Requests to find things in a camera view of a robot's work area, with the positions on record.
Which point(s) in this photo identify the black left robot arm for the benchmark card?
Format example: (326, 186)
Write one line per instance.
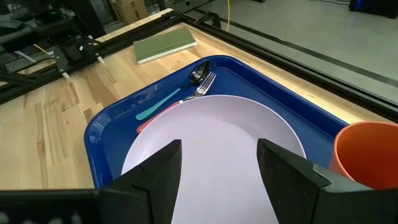
(71, 51)

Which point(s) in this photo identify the green spiral notebook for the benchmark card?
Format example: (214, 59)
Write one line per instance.
(161, 43)

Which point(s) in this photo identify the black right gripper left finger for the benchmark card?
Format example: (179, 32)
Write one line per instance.
(93, 208)

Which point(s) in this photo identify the lavender round plate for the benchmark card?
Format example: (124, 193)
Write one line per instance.
(217, 130)

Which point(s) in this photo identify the brown cardboard box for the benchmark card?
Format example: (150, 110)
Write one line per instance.
(130, 11)

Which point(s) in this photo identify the black aluminium table frame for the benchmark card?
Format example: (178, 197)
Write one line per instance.
(311, 77)

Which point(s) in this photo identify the black case with blue light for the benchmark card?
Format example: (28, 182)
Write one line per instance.
(373, 7)

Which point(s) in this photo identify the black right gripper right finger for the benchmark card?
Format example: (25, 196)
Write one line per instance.
(311, 202)

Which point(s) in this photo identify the blue plastic tray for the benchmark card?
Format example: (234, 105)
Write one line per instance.
(248, 87)

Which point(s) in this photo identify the red plastic cup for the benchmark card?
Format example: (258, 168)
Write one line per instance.
(367, 152)

